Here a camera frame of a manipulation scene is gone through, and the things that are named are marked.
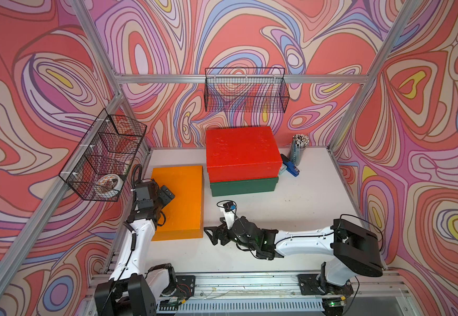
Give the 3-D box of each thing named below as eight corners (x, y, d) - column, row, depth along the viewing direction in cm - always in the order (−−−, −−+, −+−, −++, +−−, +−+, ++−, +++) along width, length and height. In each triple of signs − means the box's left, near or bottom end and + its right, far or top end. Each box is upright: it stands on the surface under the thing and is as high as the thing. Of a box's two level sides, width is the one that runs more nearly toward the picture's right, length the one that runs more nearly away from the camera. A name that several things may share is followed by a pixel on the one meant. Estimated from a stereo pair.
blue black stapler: (293, 178, 108) (295, 172, 104) (276, 161, 116) (277, 156, 112) (298, 175, 109) (300, 169, 106) (281, 159, 117) (282, 153, 114)
